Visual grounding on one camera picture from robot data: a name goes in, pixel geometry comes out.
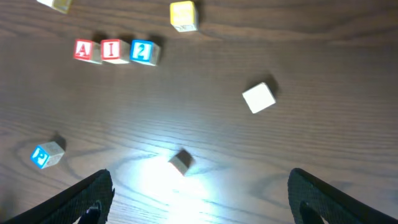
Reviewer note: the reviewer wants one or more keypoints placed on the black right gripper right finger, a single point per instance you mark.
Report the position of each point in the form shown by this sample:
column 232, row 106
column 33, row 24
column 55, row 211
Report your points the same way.
column 312, row 200

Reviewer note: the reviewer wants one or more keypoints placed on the red letter A block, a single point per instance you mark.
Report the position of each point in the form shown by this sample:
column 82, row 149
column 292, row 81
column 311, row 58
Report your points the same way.
column 87, row 51

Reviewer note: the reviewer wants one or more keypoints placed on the yellow wooden block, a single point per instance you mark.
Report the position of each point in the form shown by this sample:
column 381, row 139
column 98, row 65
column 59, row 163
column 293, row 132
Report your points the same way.
column 184, row 16

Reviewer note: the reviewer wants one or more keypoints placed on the plain white wooden block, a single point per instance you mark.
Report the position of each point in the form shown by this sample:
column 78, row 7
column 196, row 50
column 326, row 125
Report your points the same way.
column 58, row 5

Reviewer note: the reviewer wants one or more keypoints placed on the blue letter P block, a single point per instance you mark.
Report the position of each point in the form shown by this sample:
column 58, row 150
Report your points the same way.
column 47, row 154

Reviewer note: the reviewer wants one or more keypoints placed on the red letter I block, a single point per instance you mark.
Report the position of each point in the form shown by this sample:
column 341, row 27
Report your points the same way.
column 115, row 51

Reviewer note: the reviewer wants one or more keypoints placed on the green edged wooden block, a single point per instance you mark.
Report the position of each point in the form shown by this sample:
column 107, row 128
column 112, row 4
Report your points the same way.
column 258, row 97

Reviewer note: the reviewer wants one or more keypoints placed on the red letter E block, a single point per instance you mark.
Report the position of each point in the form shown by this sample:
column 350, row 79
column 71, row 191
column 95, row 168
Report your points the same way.
column 182, row 161

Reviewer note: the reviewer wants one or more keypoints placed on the blue number 2 block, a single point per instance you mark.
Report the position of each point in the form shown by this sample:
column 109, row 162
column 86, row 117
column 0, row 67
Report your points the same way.
column 145, row 52

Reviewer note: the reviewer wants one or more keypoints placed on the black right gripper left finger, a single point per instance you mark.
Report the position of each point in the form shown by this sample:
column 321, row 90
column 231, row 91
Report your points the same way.
column 71, row 204

